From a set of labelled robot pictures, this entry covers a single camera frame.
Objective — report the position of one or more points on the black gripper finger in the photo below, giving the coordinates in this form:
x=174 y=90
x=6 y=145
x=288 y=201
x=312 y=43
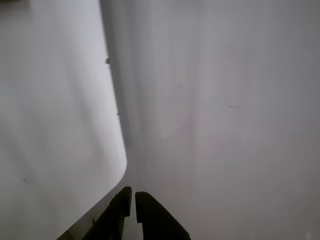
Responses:
x=110 y=220
x=157 y=220

